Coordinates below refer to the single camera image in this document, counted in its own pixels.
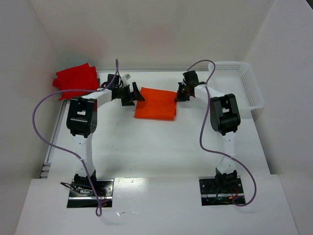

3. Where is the orange t shirt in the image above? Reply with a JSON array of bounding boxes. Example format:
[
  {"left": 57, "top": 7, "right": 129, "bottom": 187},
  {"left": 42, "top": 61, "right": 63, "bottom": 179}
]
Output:
[{"left": 134, "top": 87, "right": 176, "bottom": 121}]

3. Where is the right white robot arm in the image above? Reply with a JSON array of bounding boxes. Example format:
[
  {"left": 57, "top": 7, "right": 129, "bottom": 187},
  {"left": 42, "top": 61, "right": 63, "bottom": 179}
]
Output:
[{"left": 175, "top": 70, "right": 241, "bottom": 189}]

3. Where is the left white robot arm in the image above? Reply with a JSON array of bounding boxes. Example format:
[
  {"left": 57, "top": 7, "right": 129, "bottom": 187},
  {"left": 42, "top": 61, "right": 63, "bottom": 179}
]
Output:
[{"left": 67, "top": 74, "right": 145, "bottom": 195}]

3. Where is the folded red t shirt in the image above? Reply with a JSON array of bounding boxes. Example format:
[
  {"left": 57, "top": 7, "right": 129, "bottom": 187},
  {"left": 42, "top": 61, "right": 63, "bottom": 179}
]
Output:
[{"left": 52, "top": 63, "right": 99, "bottom": 91}]

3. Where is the white plastic basket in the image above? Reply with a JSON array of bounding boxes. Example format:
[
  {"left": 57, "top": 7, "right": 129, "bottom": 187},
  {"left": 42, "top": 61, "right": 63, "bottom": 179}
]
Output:
[{"left": 208, "top": 61, "right": 265, "bottom": 111}]

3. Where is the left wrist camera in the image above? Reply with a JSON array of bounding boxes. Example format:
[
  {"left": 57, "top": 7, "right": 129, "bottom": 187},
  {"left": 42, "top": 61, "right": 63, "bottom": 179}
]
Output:
[{"left": 121, "top": 74, "right": 131, "bottom": 87}]

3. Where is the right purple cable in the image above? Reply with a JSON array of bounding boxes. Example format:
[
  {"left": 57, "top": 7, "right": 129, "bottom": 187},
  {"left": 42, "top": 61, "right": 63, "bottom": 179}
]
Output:
[{"left": 186, "top": 59, "right": 258, "bottom": 208}]

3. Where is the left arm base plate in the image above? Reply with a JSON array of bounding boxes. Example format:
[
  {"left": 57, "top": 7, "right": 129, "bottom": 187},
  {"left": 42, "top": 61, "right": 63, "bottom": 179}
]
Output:
[{"left": 66, "top": 179, "right": 114, "bottom": 208}]

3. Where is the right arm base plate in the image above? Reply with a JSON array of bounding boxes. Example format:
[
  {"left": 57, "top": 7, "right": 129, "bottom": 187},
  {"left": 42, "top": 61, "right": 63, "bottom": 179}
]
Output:
[{"left": 199, "top": 177, "right": 246, "bottom": 206}]

